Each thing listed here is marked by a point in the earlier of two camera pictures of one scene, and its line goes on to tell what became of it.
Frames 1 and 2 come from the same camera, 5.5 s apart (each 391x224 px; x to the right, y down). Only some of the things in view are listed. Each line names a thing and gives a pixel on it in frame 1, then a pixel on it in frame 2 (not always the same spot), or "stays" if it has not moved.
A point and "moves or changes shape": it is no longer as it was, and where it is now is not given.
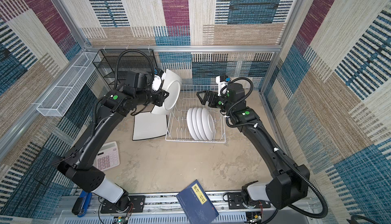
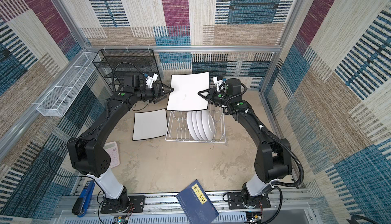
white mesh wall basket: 57,102 stays
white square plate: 172,84 moves or changes shape
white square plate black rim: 149,125 stays
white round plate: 190,124 stays
